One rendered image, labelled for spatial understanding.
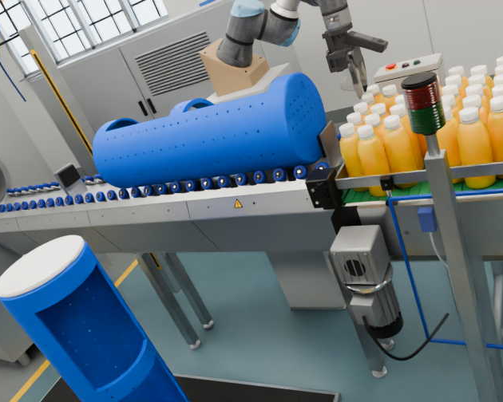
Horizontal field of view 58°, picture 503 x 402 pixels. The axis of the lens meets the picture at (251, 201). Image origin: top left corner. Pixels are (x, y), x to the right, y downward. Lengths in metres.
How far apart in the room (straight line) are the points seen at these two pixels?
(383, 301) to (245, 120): 0.65
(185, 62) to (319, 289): 1.87
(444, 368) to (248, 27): 1.50
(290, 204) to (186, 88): 2.08
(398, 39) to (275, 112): 2.89
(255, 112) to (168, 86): 2.14
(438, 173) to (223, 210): 0.85
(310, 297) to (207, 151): 1.09
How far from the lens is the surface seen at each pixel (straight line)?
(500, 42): 4.13
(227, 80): 1.87
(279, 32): 1.84
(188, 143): 1.51
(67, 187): 2.29
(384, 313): 1.31
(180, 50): 3.31
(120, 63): 3.65
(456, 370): 1.98
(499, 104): 1.16
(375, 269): 1.19
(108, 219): 2.05
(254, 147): 1.37
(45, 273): 1.41
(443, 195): 0.99
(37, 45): 2.55
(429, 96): 0.89
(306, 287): 2.26
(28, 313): 1.44
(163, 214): 1.80
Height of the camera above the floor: 1.53
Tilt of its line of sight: 25 degrees down
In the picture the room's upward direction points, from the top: 24 degrees counter-clockwise
